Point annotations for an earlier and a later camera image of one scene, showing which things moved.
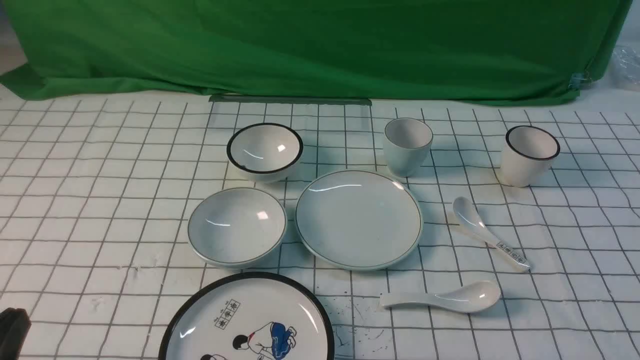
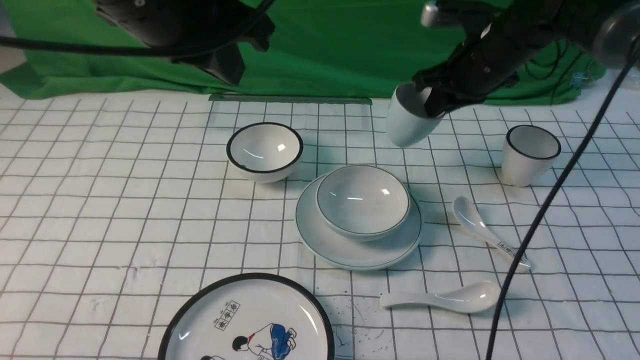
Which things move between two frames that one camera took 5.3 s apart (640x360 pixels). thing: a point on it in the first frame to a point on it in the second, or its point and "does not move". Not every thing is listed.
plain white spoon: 476,296 does not move
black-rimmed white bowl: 264,152 does not move
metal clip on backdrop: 580,81 does not move
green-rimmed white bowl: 236,228 to 363,203
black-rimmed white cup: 528,151 does not move
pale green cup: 407,143 to 408,123
